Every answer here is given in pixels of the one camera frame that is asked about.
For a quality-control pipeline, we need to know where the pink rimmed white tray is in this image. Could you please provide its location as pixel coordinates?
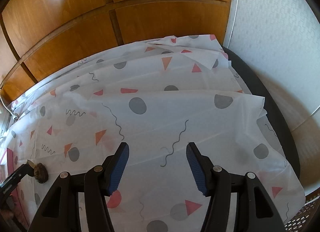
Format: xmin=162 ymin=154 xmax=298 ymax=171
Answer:
xmin=1 ymin=149 xmax=34 ymax=231

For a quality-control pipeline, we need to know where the dark brown wrinkled fruit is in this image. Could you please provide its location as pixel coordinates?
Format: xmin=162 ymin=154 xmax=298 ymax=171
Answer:
xmin=34 ymin=163 xmax=49 ymax=184

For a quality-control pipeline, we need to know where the wicker chair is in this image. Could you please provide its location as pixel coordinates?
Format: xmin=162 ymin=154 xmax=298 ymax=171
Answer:
xmin=285 ymin=197 xmax=319 ymax=231

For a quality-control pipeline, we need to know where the purple cut sweet potato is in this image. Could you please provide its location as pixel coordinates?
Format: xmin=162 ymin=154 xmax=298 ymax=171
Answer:
xmin=27 ymin=160 xmax=35 ymax=169

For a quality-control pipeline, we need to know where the white patterned tablecloth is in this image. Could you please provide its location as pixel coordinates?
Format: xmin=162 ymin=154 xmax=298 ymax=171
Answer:
xmin=1 ymin=35 xmax=305 ymax=231

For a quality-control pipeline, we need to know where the white kettle power cord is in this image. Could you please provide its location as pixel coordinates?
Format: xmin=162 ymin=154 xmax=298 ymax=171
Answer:
xmin=0 ymin=95 xmax=20 ymax=121

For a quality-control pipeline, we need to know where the wooden wall cabinet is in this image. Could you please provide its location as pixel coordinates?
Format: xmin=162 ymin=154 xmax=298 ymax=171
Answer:
xmin=1 ymin=0 xmax=231 ymax=102

